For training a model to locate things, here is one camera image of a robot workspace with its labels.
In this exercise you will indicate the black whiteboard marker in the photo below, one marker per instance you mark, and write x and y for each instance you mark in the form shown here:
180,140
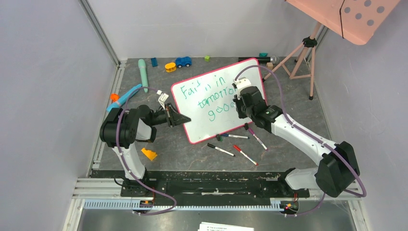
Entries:
219,149

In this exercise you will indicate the pink perforated board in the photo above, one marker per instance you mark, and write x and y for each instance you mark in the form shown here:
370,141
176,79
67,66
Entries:
354,20

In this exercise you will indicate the dark blue block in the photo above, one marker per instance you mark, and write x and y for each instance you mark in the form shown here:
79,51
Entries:
154,62

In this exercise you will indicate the yellow plastic wedge block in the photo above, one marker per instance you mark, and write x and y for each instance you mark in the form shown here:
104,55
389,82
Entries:
149,154

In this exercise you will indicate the pink framed whiteboard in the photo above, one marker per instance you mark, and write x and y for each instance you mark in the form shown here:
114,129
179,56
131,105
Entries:
207,99

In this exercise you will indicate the pink tripod stand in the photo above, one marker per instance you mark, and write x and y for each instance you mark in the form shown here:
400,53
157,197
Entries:
308,44

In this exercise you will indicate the orange toy piece left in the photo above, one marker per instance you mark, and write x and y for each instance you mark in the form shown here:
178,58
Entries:
114,97

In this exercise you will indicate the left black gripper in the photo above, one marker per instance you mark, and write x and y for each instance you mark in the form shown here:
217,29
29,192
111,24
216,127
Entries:
173,117

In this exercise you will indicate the green marker cap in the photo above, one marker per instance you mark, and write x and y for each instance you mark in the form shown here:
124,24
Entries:
218,138

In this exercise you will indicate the blue toy car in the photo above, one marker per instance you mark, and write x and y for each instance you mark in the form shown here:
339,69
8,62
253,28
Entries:
183,62

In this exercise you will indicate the blue whiteboard marker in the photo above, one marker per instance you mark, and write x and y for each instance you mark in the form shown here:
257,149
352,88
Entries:
235,136

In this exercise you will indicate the mint green toy tube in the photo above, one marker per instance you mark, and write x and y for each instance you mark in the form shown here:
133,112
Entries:
143,72

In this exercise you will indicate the blue toy tube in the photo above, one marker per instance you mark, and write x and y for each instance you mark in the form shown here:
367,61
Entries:
122,100

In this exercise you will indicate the yellow oval toy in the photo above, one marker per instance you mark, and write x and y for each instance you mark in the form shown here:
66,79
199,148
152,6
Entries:
170,67

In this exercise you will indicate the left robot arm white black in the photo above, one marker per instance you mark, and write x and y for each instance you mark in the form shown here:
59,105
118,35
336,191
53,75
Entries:
122,129

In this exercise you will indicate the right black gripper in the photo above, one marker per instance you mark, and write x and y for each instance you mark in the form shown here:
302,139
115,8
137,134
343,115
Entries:
241,106

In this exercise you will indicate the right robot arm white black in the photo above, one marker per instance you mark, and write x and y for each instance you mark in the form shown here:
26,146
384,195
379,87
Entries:
336,164

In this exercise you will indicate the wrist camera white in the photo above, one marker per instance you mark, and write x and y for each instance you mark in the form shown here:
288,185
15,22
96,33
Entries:
162,98
240,85

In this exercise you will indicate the white paper sheet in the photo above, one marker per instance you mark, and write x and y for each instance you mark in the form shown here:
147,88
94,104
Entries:
206,226

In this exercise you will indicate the red whiteboard marker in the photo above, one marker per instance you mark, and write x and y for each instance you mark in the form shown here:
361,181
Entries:
245,155

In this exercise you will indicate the purple whiteboard marker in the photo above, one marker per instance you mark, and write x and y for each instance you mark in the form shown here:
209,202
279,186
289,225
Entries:
258,139

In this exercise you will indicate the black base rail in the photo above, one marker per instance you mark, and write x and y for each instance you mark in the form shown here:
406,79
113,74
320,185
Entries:
180,185

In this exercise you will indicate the wooden cube block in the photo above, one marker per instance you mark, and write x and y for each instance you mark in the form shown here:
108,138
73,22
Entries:
270,65

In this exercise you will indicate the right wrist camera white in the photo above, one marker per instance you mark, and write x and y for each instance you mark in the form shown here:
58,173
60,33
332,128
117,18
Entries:
240,85

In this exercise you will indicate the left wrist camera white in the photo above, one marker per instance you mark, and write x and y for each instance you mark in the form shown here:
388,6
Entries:
162,98

